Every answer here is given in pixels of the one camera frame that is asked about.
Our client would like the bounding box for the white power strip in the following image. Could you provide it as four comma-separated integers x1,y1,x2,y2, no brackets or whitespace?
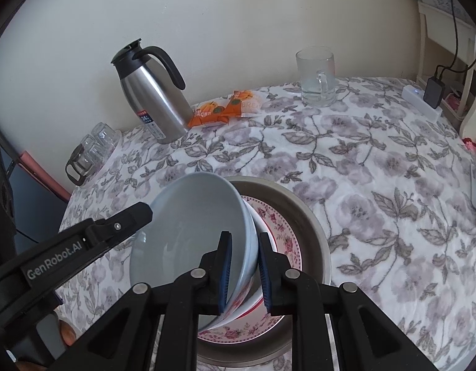
401,84,443,121

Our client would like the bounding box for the clear glass mug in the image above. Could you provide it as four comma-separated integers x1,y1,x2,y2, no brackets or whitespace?
296,46,337,108

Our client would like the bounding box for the black charger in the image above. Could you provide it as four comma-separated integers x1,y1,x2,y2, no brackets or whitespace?
423,76,445,109

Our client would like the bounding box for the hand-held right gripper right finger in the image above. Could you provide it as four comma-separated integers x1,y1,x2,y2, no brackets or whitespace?
258,232,440,371

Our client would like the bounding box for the glass teapot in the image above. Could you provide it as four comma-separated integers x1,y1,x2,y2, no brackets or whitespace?
65,143,103,187

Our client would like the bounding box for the small floral bowl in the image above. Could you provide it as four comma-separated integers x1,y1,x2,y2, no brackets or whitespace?
130,173,259,329

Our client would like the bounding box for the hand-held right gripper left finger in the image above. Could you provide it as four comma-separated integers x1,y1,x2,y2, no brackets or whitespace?
77,231,234,371

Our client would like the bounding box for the pink board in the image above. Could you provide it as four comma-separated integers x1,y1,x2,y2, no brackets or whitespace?
17,150,73,203

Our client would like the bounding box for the white wooden chair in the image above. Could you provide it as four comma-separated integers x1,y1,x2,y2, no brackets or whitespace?
418,0,476,140

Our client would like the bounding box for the black charger cable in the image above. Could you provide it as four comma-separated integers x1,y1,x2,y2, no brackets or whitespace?
435,0,474,82

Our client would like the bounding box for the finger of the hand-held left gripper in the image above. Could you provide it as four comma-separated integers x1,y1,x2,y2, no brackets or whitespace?
85,202,153,249

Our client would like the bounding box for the orange snack packet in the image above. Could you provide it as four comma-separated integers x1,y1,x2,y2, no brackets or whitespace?
222,90,264,122
187,100,229,129

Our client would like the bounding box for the small drinking glass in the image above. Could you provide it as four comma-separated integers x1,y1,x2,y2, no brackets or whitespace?
92,122,121,153
80,134,107,163

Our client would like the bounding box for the stainless steel basin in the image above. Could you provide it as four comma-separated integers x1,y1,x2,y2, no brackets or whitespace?
195,176,332,368

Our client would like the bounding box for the stainless steel thermos jug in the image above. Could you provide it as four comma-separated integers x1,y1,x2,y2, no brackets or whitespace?
110,39,195,144

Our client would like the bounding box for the floral grey tablecloth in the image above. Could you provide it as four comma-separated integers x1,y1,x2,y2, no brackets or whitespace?
58,75,476,371

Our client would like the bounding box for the floral round plate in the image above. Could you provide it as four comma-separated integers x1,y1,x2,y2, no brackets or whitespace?
197,196,302,344

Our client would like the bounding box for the pale plastic tray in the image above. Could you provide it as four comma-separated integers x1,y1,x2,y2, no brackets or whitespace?
81,129,123,180

